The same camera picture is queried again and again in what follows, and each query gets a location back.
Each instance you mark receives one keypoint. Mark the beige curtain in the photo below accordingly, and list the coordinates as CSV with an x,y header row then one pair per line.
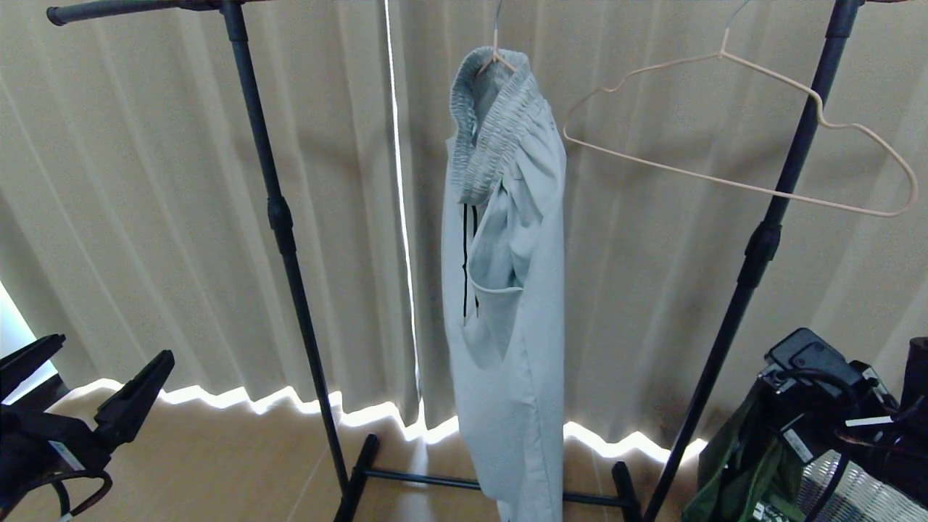
x,y
145,181

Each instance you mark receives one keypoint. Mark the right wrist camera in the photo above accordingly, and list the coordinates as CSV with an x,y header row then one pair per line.
x,y
805,355

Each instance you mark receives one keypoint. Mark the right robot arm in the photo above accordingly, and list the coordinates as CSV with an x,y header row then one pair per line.
x,y
917,377

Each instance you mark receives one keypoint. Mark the pale grey shorts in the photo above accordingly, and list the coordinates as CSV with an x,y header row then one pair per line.
x,y
507,362

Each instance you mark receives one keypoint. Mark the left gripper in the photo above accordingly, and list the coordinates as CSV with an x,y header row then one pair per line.
x,y
40,446

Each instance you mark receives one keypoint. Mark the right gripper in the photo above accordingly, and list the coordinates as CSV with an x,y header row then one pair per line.
x,y
826,420

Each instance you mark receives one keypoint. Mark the black clothes rack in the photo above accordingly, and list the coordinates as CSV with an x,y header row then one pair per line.
x,y
279,217

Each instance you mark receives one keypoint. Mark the green garment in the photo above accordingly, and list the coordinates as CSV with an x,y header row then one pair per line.
x,y
732,464

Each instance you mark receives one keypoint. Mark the white laundry basket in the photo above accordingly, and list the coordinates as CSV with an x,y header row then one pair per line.
x,y
870,504

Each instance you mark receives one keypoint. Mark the pink clothes hanger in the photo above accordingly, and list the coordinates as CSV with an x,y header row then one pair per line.
x,y
723,43
496,43

